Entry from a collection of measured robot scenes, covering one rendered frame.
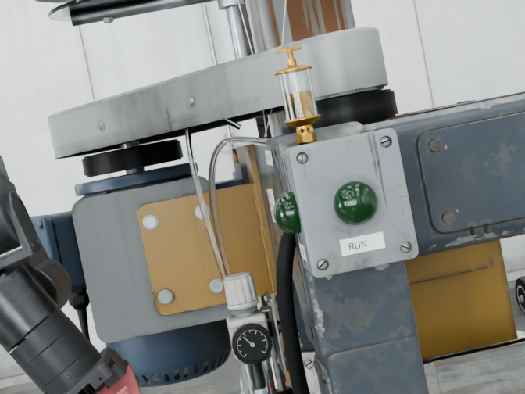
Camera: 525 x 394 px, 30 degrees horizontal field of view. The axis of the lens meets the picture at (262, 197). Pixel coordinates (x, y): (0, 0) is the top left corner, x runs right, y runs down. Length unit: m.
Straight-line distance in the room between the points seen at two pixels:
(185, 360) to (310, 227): 0.51
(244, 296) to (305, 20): 0.42
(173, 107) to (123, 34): 4.95
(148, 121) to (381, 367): 0.41
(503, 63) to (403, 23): 0.67
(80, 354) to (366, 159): 0.31
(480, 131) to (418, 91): 5.33
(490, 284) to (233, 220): 0.28
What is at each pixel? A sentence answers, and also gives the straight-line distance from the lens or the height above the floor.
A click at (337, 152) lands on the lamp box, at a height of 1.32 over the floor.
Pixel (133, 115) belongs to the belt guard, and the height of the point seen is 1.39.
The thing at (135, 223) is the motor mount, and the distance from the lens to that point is 1.09.
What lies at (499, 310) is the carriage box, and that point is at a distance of 1.06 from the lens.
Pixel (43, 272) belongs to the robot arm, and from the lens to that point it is 0.90.
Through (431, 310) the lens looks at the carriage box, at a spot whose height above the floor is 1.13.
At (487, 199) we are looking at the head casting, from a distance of 0.74.
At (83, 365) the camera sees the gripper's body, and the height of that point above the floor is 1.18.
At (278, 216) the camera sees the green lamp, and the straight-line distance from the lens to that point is 0.67.
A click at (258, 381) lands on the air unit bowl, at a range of 0.93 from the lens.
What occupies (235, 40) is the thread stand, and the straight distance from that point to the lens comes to 1.05.
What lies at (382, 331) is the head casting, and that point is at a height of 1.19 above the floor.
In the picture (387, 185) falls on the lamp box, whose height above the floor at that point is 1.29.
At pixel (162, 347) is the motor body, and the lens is 1.13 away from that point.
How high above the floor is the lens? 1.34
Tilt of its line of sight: 3 degrees down
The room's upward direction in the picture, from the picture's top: 11 degrees counter-clockwise
